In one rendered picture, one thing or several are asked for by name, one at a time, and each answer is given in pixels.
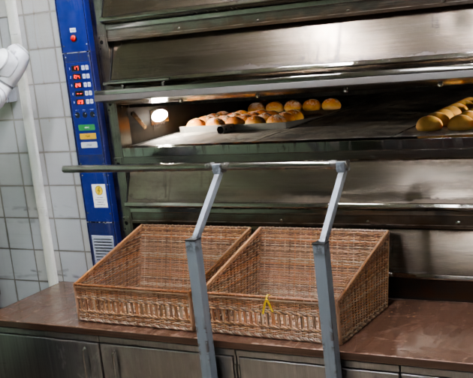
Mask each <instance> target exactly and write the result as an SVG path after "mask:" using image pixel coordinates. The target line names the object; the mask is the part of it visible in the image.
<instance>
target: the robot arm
mask: <svg viewBox="0 0 473 378"><path fill-rule="evenodd" d="M28 63H29V52H28V51H27V50H26V49H25V48H24V47H23V46H21V45H20V44H18V43H17V44H12V45H10V46H9V47H8V48H7V49H3V48H2V49H0V109H1V108H2V107H3V106H4V104H5V103H6V101H7V99H8V97H9V95H10V93H11V92H12V90H13V88H14V86H15V85H16V84H17V83H18V82H19V81H20V79H21V77H22V76H23V74H24V72H25V70H26V68H27V66H28Z"/></svg>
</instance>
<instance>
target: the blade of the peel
mask: <svg viewBox="0 0 473 378"><path fill-rule="evenodd" d="M321 116H322V115H317V116H303V117H304V118H303V119H300V120H296V121H287V122H273V123H256V124H234V125H233V127H234V130H235V131H248V130H267V129H286V128H290V127H293V126H295V125H298V124H301V123H303V122H307V121H310V120H312V119H316V118H318V117H321ZM218 126H220V125H205V126H188V127H186V126H183V127H179V129H180V133H191V132H210V131H217V127H218Z"/></svg>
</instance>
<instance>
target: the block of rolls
mask: <svg viewBox="0 0 473 378"><path fill-rule="evenodd" d="M446 126H447V128H448V129H449V130H450V131H465V130H471V129H473V97H466V98H464V99H462V100H460V101H458V102H456V103H453V104H451V105H449V106H446V107H445V108H443V109H440V110H437V111H435V112H433V113H430V114H429V115H427V116H424V117H422V118H420V119H419V120H418V121H417V124H416V128H417V130H418V131H438V130H441V129H442V127H446Z"/></svg>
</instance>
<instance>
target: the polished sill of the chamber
mask: <svg viewBox="0 0 473 378"><path fill-rule="evenodd" d="M416 149H473V134H463V135H440V136H395V137H373V138H350V139H306V140H283V141H260V142H216V143H193V144H171V145H130V146H128V147H124V148H122V151H123V157H124V158H126V157H154V156H184V155H241V154H271V153H300V152H358V151H386V150H416Z"/></svg>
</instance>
